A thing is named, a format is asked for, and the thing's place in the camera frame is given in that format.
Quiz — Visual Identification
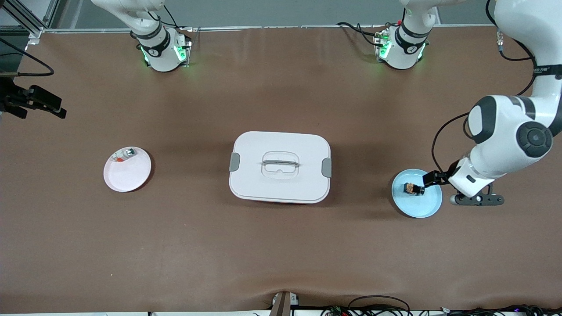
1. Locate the pale pink round plate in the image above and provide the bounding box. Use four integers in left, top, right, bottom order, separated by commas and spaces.
103, 146, 152, 193

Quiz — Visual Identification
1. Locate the clear grey lid handle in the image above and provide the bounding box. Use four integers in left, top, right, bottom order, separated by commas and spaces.
262, 160, 300, 170

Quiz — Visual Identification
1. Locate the aluminium frame extrusion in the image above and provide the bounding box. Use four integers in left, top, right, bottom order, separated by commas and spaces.
0, 0, 58, 38

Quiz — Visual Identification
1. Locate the tangled black cable bundle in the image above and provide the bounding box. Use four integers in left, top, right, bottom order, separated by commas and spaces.
441, 304, 562, 316
320, 295, 413, 316

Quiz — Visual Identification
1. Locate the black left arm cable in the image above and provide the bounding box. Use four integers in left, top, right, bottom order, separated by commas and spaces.
432, 0, 537, 175

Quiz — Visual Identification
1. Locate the white lidded lunch box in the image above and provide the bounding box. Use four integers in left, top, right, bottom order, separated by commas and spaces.
229, 131, 333, 205

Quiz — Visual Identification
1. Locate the camera mount post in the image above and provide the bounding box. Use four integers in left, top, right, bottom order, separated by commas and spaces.
269, 291, 300, 316

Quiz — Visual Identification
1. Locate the black arm base cable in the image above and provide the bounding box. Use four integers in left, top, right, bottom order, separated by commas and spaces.
337, 21, 380, 47
147, 4, 194, 32

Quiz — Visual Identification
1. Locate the light blue round plate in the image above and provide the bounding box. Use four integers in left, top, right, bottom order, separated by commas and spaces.
391, 169, 443, 219

